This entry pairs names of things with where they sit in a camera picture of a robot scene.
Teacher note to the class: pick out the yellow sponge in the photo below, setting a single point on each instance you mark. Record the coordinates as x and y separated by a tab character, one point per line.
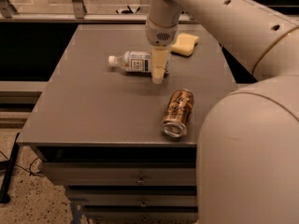
184	44

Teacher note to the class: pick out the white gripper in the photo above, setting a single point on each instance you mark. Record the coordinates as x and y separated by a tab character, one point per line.
159	35

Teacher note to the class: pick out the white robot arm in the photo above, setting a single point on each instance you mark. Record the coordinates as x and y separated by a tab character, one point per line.
247	162

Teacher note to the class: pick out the grey drawer cabinet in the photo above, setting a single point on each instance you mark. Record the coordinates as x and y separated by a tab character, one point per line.
90	112

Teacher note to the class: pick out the black stand leg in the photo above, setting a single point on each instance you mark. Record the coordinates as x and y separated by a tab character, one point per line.
4	197

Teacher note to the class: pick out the clear plastic water bottle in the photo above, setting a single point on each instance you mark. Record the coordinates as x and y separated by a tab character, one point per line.
132	61

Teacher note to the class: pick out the drawer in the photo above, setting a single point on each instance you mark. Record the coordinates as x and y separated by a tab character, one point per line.
95	174
154	213
143	197

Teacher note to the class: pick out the middle drawer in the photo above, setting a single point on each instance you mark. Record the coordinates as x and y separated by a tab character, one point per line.
143	197

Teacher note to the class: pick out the bottom drawer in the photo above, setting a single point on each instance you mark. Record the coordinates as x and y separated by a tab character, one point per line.
154	213

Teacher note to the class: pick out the orange soda can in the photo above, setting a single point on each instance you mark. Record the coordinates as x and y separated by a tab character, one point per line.
177	113

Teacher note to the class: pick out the grey metal railing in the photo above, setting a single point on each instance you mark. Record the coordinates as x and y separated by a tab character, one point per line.
76	11

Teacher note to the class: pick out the top drawer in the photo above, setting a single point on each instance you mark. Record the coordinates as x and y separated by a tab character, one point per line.
95	174

